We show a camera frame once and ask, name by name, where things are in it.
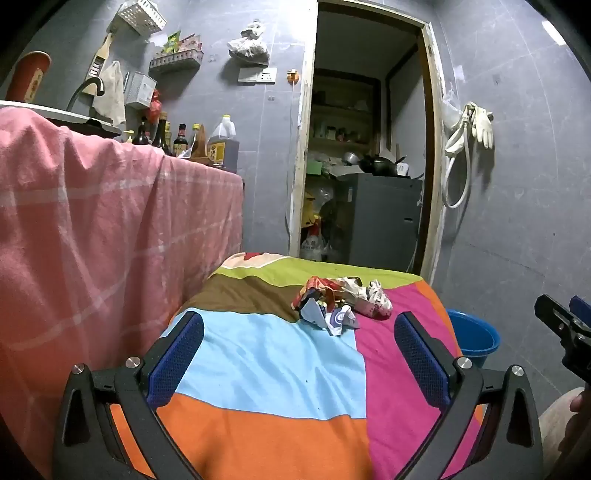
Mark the yellow bag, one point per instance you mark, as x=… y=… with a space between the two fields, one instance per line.
x=308 y=205

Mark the person's right hand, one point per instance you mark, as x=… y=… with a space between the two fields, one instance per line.
x=579 y=406

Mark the white rubber gloves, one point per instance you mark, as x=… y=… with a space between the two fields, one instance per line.
x=482 y=124

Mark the pink checked cloth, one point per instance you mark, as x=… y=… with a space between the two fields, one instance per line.
x=92 y=230

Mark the white plastic bag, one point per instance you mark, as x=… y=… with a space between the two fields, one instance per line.
x=314 y=245

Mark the black wok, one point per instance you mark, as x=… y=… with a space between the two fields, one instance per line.
x=378 y=165

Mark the white pink wrapper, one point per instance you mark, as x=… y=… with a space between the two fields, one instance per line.
x=378 y=304

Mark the blue plastic bucket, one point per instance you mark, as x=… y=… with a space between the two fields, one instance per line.
x=475 y=337

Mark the white purple wrapper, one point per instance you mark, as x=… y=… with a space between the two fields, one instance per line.
x=341 y=321

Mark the white sink basin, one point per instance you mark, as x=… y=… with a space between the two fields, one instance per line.
x=46 y=113

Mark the colourful patchwork blanket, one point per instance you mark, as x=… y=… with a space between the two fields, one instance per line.
x=277 y=369

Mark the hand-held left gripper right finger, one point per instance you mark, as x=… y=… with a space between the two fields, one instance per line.
x=420 y=357

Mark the dark sauce bottle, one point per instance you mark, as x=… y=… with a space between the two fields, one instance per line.
x=162 y=133
x=180 y=139
x=142 y=134

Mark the orange wall hook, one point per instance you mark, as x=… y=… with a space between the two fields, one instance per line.
x=292 y=76

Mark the red plastic bag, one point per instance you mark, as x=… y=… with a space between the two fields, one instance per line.
x=154 y=106

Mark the black faucet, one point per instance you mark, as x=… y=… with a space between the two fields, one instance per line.
x=85 y=85

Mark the white snack wrapper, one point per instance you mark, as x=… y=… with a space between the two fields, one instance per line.
x=346 y=288

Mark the pink snack packets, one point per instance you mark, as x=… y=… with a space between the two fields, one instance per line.
x=190 y=44

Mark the small white box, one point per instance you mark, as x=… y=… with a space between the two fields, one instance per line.
x=402 y=170

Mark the person's leg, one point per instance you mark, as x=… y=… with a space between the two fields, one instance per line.
x=551 y=427

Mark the white wall switch panel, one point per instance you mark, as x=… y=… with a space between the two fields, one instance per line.
x=257 y=75

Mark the wooden shelf unit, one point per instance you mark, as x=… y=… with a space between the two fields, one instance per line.
x=341 y=110

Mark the grey cabinet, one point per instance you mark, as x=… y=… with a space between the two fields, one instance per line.
x=385 y=221

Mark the grey wall rack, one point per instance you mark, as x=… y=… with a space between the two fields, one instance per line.
x=178 y=63

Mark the wooden door frame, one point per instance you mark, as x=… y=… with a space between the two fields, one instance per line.
x=300 y=138

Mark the orange brown bottle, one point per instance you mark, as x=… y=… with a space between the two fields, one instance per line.
x=196 y=134

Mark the silver metal pot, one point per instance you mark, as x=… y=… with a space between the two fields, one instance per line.
x=351 y=158

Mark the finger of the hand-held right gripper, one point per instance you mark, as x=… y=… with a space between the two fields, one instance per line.
x=581 y=308
x=551 y=314

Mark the beige hanging towel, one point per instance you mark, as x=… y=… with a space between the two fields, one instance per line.
x=111 y=92

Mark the blue white carton piece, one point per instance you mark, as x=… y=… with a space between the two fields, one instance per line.
x=314 y=314

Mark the pale green box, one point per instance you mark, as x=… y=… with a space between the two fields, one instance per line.
x=314 y=167

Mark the hanging crumpled plastic bag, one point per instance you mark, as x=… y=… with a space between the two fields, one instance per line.
x=249 y=44

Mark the red snack wrapper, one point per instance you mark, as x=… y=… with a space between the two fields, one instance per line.
x=316 y=286

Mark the grey wall box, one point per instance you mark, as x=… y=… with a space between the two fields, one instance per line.
x=141 y=90

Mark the green snack packet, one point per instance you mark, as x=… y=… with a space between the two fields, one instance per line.
x=173 y=42

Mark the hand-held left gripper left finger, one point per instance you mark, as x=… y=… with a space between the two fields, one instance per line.
x=178 y=355

